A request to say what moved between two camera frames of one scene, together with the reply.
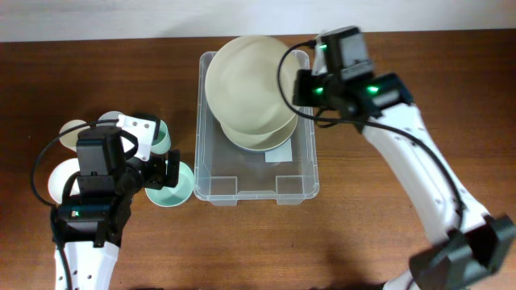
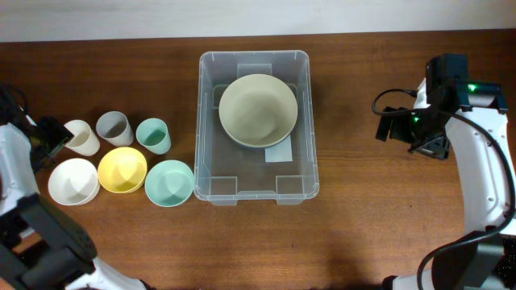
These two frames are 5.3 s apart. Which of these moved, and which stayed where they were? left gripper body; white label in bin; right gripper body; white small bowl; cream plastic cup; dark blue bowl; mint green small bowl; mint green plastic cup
Moved: right gripper body; left gripper body; dark blue bowl
Stayed: white small bowl; mint green plastic cup; cream plastic cup; mint green small bowl; white label in bin
